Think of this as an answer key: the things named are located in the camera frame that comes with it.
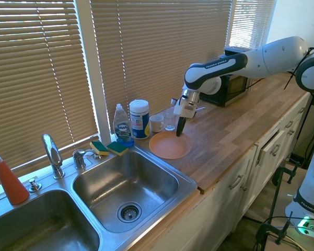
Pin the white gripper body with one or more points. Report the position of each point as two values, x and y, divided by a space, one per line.
186 109

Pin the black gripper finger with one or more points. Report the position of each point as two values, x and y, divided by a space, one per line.
179 128
184 124

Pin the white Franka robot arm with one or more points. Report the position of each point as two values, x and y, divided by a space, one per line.
271 58

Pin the white ceramic mug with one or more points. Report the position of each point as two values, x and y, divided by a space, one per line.
156 124

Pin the stainless steel double sink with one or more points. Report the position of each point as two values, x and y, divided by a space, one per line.
135 180

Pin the metal sink drain strainer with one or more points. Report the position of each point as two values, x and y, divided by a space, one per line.
129 212

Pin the small chrome sink knob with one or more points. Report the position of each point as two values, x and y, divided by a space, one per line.
35 185

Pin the clear drinking glass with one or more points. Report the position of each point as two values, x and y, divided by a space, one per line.
170 122

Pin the orange round plate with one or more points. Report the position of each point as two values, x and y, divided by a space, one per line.
169 145

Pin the white wipes canister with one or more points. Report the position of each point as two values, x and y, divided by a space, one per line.
139 117

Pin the black toaster oven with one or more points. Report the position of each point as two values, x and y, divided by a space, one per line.
232 87

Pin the blue dish soap bottle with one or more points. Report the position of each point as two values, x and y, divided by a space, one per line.
122 128

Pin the wide beige window blind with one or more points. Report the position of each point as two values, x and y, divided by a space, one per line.
34 78
159 52

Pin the yellow green sponge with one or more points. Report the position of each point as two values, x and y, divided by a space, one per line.
117 148
99 148

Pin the white kitchen cabinet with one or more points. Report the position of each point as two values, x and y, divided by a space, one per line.
232 198

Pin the chrome soap dispenser pump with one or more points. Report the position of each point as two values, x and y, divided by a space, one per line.
79 158

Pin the narrow beige window blind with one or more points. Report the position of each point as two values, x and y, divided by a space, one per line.
250 23

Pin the black metal clamp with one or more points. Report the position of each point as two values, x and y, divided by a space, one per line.
274 230
290 170

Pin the chrome kitchen faucet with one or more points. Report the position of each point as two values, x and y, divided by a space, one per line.
53 157

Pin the orange spray bottle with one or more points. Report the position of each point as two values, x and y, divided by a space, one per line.
11 183

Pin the white window frame post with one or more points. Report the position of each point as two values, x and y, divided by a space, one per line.
94 78

